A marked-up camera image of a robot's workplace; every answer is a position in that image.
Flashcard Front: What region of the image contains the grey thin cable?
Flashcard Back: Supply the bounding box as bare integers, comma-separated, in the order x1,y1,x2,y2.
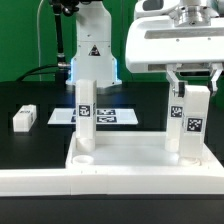
35,0,46,82

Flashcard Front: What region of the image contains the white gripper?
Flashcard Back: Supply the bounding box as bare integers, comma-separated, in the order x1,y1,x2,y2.
125,0,224,98

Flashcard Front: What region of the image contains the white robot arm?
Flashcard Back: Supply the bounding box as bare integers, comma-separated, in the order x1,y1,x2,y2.
70,0,224,97

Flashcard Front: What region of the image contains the white L-shaped fence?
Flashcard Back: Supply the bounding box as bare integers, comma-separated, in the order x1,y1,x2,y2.
0,166,224,197

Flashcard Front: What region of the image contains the white desk top tray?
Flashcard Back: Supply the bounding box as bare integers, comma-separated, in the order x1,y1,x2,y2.
66,131,224,171

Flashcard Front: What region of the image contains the fiducial marker sheet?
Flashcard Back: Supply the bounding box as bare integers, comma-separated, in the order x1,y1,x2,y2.
48,108,138,125

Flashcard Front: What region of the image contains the black cable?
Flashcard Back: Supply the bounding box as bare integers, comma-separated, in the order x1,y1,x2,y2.
15,64,59,82

